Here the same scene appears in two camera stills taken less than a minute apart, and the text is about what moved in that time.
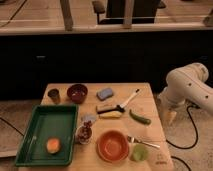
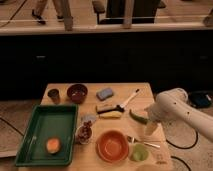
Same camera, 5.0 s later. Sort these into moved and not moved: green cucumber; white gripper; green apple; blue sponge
Moved: white gripper
Not moved: blue sponge; green cucumber; green apple
